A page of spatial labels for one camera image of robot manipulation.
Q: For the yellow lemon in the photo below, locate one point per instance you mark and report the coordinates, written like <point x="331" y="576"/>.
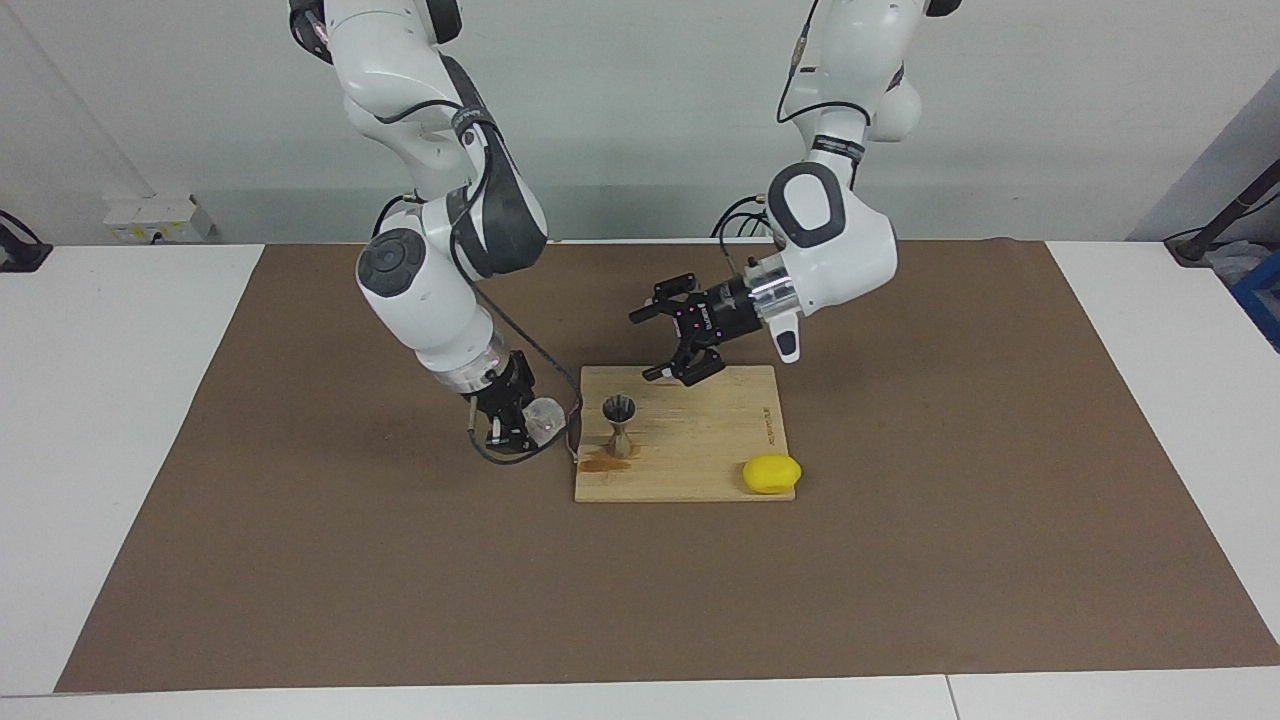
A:
<point x="771" y="474"/>

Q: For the clear plastic bag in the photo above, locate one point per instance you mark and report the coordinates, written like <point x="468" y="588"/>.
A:
<point x="1235" y="262"/>

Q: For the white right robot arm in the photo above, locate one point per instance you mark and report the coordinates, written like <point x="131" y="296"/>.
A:
<point x="420" y="290"/>

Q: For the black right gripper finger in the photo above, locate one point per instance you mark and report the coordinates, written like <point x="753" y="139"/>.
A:
<point x="507" y="435"/>

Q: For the clear plastic cup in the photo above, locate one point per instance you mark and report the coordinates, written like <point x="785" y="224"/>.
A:
<point x="547" y="420"/>

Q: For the black stand pole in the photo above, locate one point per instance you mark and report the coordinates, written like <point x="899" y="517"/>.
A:
<point x="1225" y="215"/>

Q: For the bamboo cutting board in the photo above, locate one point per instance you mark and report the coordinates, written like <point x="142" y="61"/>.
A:
<point x="700" y="440"/>

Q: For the brown paper table mat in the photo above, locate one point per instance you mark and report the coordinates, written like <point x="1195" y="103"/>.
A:
<point x="640" y="600"/>

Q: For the steel double jigger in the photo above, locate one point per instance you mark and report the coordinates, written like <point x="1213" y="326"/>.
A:
<point x="619" y="425"/>

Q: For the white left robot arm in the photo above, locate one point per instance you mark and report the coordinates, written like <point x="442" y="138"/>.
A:
<point x="835" y="240"/>

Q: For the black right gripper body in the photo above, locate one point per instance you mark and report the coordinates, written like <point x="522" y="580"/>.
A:
<point x="505" y="390"/>

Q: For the black clamp mount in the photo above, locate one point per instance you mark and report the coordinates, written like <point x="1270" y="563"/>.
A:
<point x="22" y="255"/>

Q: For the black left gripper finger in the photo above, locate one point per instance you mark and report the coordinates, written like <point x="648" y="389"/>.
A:
<point x="700" y="365"/>
<point x="670" y="292"/>

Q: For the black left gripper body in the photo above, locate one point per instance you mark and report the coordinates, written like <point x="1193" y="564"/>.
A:
<point x="720" y="315"/>

